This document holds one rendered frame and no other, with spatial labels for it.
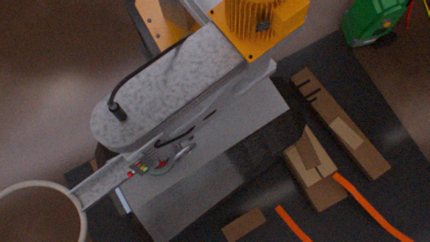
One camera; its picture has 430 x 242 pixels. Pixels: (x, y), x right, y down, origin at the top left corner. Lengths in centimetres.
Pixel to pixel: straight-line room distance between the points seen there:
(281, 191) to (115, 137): 185
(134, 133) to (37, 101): 213
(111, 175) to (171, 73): 79
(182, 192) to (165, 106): 96
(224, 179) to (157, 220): 45
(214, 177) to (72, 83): 161
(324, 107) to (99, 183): 180
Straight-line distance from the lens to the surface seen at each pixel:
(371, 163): 343
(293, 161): 320
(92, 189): 240
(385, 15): 338
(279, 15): 160
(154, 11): 296
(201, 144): 260
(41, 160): 369
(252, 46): 181
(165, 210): 266
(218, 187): 270
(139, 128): 176
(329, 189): 332
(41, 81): 386
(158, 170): 254
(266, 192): 336
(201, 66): 180
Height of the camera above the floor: 334
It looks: 75 degrees down
